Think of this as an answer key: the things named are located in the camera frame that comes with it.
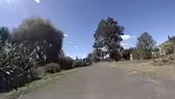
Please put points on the small green tree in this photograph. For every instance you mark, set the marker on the small green tree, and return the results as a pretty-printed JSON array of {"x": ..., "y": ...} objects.
[
  {"x": 145, "y": 44},
  {"x": 2, "y": 33}
]

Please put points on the dry grass verge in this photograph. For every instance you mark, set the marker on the dry grass verge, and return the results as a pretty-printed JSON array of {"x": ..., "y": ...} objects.
[{"x": 159, "y": 68}]

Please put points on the row of tall leafy plants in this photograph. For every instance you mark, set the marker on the row of tall leafy plants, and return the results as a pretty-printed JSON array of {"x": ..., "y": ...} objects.
[{"x": 7, "y": 65}]

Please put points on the broad dark round tree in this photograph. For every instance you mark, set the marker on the broad dark round tree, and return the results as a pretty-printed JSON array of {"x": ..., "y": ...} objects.
[{"x": 40, "y": 39}]

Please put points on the grey asphalt road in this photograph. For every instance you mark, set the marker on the grey asphalt road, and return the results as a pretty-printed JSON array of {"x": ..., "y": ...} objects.
[{"x": 92, "y": 92}]

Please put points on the tall dark tree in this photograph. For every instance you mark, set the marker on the tall dark tree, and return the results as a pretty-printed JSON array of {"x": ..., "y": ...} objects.
[{"x": 109, "y": 37}]

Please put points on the row of low bushes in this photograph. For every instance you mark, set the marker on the row of low bushes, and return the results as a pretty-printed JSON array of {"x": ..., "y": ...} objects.
[{"x": 54, "y": 67}]

